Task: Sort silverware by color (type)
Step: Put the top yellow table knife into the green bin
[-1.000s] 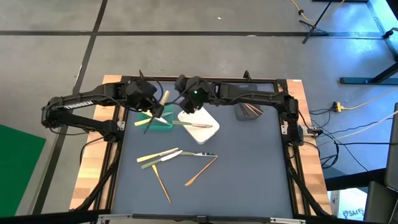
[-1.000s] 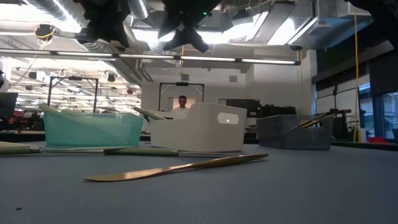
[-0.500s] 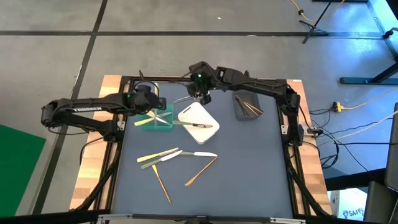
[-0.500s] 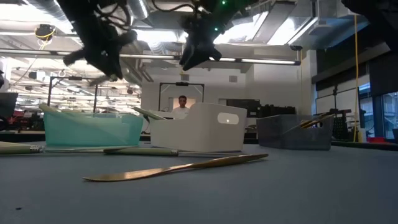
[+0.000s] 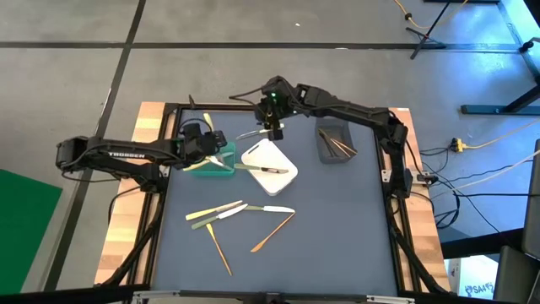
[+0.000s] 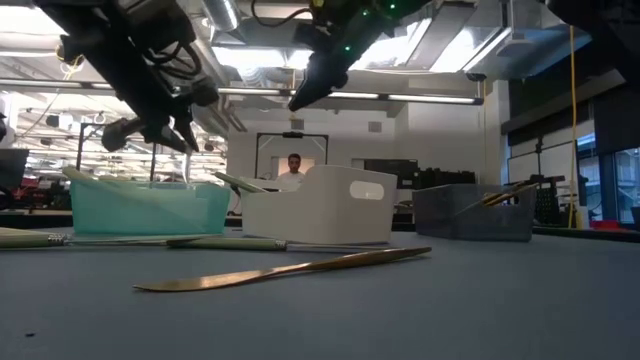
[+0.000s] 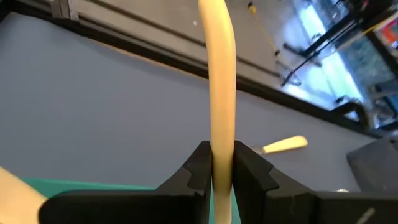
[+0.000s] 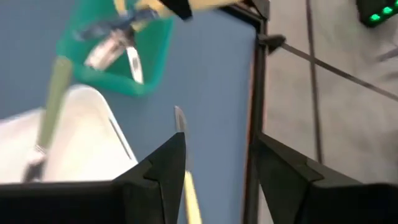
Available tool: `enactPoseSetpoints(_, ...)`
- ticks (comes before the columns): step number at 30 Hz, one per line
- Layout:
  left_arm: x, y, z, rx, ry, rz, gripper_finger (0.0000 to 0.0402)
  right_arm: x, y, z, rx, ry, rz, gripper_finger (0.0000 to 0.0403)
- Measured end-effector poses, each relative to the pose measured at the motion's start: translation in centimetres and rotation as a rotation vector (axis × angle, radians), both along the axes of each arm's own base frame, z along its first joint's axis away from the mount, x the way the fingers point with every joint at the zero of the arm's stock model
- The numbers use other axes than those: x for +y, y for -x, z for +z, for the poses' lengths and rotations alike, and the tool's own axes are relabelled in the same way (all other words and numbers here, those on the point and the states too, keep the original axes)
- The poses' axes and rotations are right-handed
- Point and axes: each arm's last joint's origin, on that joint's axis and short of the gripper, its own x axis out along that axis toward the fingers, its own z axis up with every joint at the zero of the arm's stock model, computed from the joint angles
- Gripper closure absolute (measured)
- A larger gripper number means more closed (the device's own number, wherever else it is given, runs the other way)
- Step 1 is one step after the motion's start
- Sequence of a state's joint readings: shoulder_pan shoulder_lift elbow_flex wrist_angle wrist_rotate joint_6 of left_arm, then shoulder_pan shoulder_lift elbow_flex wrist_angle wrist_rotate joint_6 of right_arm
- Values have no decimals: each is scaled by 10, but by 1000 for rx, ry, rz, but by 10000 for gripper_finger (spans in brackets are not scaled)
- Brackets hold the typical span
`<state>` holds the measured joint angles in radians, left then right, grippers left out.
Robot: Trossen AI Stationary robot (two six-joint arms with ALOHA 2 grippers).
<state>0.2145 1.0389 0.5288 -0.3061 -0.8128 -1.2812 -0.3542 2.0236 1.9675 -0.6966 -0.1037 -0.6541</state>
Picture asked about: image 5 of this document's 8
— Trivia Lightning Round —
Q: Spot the dark chair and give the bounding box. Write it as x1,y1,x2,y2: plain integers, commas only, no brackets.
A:
492,138,540,304

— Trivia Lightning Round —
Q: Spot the black table frame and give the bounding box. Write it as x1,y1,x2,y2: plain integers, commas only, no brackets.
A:
100,100,451,299

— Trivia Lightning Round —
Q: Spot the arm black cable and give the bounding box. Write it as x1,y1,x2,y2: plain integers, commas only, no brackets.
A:
176,117,214,138
229,84,271,109

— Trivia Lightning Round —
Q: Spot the yellow cable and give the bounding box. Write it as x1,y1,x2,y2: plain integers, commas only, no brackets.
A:
392,0,470,30

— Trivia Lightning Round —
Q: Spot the green handled knife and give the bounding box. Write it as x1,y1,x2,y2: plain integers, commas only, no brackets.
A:
191,203,249,231
233,163,290,176
243,204,296,214

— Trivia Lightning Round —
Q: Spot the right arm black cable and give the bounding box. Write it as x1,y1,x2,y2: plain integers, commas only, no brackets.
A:
229,84,271,109

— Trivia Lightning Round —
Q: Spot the wooden table side board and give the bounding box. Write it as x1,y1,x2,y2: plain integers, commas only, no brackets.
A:
93,100,168,287
387,106,451,293

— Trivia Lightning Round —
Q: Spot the white floor cable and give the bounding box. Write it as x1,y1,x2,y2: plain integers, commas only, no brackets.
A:
429,149,540,193

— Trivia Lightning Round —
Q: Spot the black power box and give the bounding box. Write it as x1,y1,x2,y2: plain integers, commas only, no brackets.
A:
415,171,440,187

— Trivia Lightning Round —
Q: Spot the gray plastic bin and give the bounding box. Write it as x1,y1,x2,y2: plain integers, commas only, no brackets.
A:
315,117,359,165

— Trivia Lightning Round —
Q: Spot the white plastic bin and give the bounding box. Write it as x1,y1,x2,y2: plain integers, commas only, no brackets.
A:
240,138,300,198

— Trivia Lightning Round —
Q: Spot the black tripod stand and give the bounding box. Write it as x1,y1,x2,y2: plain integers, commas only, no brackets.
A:
405,0,524,60

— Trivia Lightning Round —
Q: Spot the silver metal bar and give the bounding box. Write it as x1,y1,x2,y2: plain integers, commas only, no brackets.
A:
132,289,417,304

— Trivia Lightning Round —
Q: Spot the white cardboard box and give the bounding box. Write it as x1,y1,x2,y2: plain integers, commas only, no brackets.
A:
457,255,501,301

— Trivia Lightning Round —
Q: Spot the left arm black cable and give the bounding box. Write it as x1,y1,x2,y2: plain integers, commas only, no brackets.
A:
176,117,214,138

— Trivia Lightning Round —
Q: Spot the black stand base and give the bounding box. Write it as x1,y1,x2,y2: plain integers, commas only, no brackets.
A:
460,36,540,116

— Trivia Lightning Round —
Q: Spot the teal plastic bin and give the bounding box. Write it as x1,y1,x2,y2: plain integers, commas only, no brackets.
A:
188,141,237,177

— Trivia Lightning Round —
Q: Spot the yellow extension cord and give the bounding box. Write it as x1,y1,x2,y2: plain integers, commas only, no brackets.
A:
449,117,540,154

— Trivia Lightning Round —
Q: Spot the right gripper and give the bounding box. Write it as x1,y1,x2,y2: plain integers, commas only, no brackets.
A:
254,75,296,142

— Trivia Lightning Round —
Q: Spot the green floor mat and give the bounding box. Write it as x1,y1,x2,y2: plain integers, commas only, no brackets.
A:
0,168,63,296

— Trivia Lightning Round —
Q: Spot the black floor cable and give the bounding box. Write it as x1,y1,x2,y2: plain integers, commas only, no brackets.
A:
417,145,540,236

